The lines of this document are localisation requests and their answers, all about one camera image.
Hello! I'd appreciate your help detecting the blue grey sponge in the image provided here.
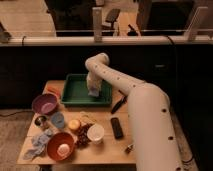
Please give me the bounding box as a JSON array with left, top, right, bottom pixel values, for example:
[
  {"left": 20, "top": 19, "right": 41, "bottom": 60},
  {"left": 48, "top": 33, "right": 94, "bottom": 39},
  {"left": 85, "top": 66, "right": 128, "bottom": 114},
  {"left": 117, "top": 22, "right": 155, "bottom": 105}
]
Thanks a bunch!
[{"left": 88, "top": 88, "right": 100, "bottom": 97}]

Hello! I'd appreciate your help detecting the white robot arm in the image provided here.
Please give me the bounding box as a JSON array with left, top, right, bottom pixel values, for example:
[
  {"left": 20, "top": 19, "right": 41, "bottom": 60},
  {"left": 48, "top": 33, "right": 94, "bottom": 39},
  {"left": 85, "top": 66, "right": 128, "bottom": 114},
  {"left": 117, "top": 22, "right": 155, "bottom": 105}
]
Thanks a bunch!
[{"left": 85, "top": 53, "right": 184, "bottom": 171}]

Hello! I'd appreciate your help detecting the green plastic tray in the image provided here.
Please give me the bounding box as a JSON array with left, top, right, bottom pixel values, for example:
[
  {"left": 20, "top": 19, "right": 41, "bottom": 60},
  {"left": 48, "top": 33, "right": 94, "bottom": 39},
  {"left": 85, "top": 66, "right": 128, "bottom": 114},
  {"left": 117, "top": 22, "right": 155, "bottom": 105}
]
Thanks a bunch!
[{"left": 61, "top": 74, "right": 112, "bottom": 107}]

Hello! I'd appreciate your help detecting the orange carrot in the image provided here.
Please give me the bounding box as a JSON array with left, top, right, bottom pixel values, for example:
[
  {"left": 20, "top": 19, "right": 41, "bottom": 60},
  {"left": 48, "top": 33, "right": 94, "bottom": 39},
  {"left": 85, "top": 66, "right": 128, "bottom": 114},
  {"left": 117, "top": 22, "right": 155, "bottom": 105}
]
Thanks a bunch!
[{"left": 47, "top": 86, "right": 61, "bottom": 98}]

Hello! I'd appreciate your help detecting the yellow orange fruit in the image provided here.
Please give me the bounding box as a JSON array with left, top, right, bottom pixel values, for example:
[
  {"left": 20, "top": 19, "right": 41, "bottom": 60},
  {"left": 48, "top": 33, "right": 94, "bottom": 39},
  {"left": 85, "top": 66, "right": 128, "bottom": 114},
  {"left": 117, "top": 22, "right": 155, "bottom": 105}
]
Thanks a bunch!
[{"left": 68, "top": 119, "right": 81, "bottom": 131}]

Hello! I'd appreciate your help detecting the blue plastic cup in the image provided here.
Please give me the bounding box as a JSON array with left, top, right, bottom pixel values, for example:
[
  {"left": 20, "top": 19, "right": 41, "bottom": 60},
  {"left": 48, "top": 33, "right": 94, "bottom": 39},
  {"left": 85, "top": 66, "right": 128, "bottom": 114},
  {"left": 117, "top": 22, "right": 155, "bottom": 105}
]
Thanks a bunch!
[{"left": 50, "top": 112, "right": 65, "bottom": 129}]

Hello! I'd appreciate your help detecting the white cup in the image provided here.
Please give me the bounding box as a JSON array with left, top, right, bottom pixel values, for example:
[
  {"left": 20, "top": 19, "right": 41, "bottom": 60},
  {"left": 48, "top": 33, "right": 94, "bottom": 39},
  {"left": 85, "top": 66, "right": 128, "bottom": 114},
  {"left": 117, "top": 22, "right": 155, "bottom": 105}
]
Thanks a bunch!
[{"left": 87, "top": 124, "right": 105, "bottom": 144}]

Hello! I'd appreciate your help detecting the purple bowl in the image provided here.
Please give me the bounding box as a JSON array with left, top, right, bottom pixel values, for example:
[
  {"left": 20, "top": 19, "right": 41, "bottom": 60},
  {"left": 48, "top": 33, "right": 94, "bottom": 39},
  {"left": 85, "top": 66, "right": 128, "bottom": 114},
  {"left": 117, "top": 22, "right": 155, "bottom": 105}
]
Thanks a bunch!
[{"left": 32, "top": 93, "right": 58, "bottom": 115}]

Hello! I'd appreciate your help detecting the black remote control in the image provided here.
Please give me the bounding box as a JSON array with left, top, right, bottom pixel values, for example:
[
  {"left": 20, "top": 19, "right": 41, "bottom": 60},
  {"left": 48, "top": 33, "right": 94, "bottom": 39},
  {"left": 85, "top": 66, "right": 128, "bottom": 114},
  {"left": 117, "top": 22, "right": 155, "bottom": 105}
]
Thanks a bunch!
[{"left": 111, "top": 117, "right": 123, "bottom": 139}]

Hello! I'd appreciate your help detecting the dark red grapes bunch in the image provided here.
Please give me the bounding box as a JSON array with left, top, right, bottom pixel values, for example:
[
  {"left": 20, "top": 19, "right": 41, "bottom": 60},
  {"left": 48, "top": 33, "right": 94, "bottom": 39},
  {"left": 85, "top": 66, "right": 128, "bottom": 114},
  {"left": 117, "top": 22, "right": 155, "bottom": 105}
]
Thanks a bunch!
[{"left": 76, "top": 124, "right": 91, "bottom": 148}]

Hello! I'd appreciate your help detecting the wooden table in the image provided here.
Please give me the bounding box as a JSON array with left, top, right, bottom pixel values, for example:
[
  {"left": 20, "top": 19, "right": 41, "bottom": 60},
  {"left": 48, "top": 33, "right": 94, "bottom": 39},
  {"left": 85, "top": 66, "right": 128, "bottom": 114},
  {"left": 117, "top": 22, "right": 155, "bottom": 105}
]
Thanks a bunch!
[{"left": 16, "top": 79, "right": 148, "bottom": 166}]

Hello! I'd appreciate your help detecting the small metal cup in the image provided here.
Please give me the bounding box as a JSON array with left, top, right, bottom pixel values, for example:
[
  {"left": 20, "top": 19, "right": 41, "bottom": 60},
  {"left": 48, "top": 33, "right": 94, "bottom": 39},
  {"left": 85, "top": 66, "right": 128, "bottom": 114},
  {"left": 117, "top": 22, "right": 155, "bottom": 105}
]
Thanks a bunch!
[{"left": 34, "top": 116, "right": 49, "bottom": 130}]

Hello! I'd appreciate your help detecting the orange red bowl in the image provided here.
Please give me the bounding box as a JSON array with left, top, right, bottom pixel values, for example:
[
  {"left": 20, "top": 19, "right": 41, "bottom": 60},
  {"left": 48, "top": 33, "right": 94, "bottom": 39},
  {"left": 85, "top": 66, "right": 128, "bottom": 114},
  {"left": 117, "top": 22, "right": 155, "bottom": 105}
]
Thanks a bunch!
[{"left": 46, "top": 132, "right": 75, "bottom": 161}]

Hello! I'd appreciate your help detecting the black office chair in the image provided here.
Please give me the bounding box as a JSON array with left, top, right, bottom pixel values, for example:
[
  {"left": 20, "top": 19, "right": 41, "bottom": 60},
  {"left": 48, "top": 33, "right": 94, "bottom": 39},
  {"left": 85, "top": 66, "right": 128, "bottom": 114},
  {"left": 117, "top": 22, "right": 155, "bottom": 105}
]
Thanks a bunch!
[{"left": 102, "top": 8, "right": 120, "bottom": 36}]

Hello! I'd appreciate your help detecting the white egg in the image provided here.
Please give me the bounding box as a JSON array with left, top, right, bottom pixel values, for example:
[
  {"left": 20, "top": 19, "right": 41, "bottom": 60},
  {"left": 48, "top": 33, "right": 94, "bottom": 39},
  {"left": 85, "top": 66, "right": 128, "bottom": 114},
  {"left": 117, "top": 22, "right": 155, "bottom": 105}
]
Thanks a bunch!
[{"left": 57, "top": 144, "right": 70, "bottom": 156}]

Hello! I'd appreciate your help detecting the small metal clip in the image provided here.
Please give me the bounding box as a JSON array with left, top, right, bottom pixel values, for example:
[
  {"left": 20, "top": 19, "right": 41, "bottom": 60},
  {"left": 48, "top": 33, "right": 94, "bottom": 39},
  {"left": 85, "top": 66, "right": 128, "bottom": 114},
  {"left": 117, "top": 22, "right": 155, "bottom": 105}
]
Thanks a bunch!
[{"left": 124, "top": 144, "right": 133, "bottom": 154}]

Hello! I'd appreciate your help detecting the light blue cloth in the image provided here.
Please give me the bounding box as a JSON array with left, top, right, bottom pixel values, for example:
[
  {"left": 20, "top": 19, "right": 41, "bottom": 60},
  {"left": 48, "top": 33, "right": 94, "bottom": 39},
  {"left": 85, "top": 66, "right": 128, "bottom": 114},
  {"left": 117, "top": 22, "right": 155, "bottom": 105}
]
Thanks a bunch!
[{"left": 23, "top": 129, "right": 53, "bottom": 160}]

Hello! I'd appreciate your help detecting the black handled knife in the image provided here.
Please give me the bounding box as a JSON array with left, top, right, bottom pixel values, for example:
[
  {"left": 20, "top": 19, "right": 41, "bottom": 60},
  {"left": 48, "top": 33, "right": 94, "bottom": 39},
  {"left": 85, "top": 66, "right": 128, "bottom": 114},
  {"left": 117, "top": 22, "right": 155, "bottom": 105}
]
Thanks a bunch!
[{"left": 111, "top": 90, "right": 127, "bottom": 114}]

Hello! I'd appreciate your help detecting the white horizontal rail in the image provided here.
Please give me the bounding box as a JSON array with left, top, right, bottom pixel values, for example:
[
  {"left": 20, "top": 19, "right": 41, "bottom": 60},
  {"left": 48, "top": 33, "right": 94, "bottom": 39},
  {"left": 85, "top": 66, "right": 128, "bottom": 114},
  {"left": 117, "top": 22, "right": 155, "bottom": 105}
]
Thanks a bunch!
[{"left": 0, "top": 35, "right": 213, "bottom": 46}]

